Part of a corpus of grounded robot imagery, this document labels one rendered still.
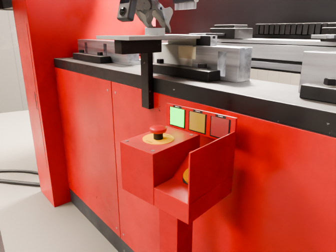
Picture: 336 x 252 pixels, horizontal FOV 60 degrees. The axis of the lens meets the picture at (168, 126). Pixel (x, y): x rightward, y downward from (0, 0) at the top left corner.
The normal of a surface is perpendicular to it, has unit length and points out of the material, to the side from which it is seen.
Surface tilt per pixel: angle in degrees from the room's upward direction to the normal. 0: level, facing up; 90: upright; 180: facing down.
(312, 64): 90
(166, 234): 90
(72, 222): 0
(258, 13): 90
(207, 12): 90
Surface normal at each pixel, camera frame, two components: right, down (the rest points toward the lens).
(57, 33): 0.65, 0.24
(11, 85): 0.46, 0.28
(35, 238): 0.00, -0.95
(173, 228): -0.67, 0.23
